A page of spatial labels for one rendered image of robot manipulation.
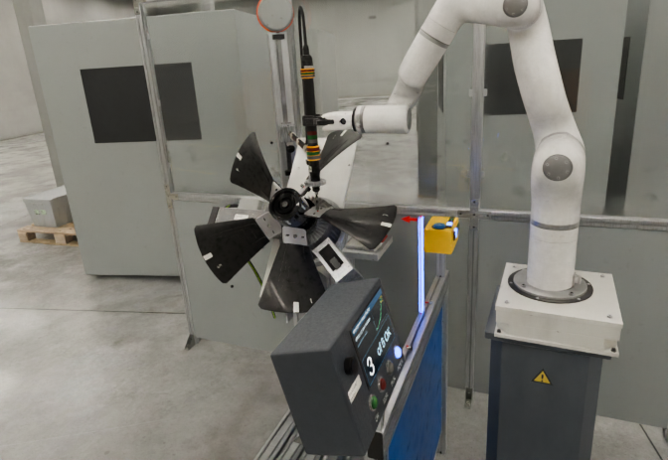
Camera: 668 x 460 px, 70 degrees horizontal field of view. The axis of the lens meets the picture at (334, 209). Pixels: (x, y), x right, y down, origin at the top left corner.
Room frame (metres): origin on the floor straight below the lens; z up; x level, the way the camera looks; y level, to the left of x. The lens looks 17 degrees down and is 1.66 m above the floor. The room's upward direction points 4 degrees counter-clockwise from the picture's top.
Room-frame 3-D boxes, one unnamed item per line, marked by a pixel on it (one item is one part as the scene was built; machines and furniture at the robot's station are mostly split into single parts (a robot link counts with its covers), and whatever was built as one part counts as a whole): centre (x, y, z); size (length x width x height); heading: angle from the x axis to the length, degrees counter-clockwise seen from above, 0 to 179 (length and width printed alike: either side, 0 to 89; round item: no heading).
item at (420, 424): (1.29, -0.24, 0.45); 0.82 x 0.02 x 0.66; 157
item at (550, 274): (1.21, -0.59, 1.12); 0.19 x 0.19 x 0.18
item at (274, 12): (2.23, 0.20, 1.88); 0.16 x 0.07 x 0.16; 102
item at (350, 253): (2.08, -0.06, 0.85); 0.36 x 0.24 x 0.03; 67
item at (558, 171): (1.18, -0.58, 1.33); 0.19 x 0.12 x 0.24; 153
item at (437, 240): (1.66, -0.39, 1.02); 0.16 x 0.10 x 0.11; 157
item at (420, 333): (1.29, -0.24, 0.82); 0.90 x 0.04 x 0.08; 157
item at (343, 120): (1.49, -0.05, 1.49); 0.11 x 0.10 x 0.07; 67
